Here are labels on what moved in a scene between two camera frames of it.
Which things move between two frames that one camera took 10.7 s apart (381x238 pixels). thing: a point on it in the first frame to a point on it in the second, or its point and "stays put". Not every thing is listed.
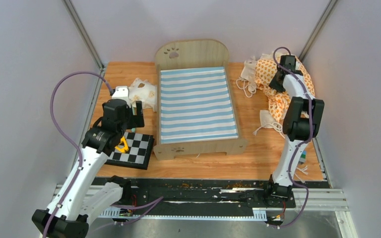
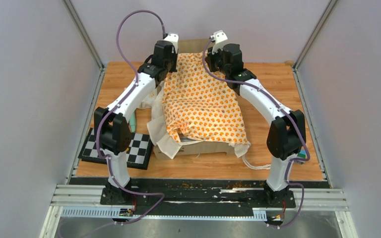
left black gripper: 137,120 to 174,55
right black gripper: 274,85 to 211,56
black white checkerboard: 138,155 stays put
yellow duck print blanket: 265,69 to 189,107
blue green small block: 303,156 stays put
